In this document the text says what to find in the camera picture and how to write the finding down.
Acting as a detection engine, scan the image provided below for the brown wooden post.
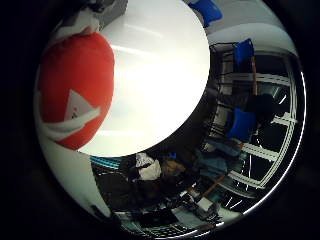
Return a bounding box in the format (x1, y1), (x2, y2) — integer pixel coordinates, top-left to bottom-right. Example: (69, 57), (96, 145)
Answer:
(250, 56), (259, 98)

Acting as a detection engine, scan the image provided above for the brown furry bag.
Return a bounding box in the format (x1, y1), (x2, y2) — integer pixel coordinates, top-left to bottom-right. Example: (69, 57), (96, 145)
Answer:
(161, 158), (187, 178)

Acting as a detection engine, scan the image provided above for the grey container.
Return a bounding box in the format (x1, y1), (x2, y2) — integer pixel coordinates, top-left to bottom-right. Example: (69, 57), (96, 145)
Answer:
(96, 0), (130, 30)

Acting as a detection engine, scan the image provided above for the monitor with teal stripes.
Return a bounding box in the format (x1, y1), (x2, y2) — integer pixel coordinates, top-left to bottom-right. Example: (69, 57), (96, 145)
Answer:
(90, 155), (122, 170)

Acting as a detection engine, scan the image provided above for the teal jacket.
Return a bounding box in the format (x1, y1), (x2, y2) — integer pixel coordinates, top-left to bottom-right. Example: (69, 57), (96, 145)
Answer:
(193, 137), (242, 181)

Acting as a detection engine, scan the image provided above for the blue chair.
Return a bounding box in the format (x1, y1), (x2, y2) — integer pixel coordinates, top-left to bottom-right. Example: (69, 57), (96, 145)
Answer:
(187, 0), (224, 28)
(227, 107), (258, 144)
(233, 38), (256, 69)

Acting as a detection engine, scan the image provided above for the black laptop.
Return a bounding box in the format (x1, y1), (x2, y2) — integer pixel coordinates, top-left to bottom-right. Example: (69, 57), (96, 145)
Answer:
(137, 208), (180, 228)

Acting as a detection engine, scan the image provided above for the person in dark clothes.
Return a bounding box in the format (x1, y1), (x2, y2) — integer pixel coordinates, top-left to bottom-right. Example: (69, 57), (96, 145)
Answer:
(229, 92), (284, 126)

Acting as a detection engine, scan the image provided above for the white bag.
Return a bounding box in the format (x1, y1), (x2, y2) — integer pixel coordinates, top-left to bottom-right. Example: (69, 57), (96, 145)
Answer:
(134, 152), (163, 182)

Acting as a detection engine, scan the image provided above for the red round plush toy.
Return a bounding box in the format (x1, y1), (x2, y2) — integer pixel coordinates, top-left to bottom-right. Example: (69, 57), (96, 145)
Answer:
(37, 31), (116, 152)

